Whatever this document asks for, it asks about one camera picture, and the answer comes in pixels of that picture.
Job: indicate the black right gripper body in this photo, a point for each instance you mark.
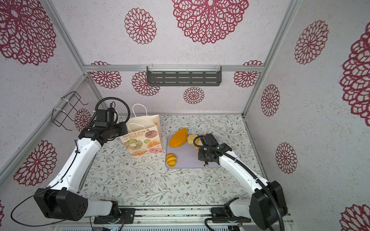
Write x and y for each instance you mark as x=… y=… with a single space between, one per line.
x=203 y=154

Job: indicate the striped yellow bread stick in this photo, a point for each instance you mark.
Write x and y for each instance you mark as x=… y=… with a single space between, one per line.
x=198 y=142

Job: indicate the printed paper bread bag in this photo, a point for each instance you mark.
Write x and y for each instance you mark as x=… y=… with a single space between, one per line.
x=144 y=135

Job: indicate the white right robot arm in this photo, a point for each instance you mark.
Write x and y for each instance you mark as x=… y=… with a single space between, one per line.
x=266 y=205

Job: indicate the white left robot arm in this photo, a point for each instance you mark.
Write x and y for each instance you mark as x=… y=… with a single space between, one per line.
x=60 y=200

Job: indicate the pale crusty bread roll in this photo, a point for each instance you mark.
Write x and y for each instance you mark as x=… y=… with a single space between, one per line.
x=191 y=138

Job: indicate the lavender plastic tray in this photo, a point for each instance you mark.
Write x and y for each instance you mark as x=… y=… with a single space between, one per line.
x=186 y=156

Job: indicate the small striped croissant bun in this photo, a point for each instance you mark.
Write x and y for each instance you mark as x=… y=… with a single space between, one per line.
x=171 y=160

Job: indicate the black wire wall rack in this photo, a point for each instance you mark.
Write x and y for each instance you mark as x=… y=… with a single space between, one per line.
x=63 y=113

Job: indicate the dark grey wall shelf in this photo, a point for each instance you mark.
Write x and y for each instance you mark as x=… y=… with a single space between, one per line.
x=184 y=76

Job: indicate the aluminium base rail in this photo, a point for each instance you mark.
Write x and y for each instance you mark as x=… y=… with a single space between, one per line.
x=187 y=218

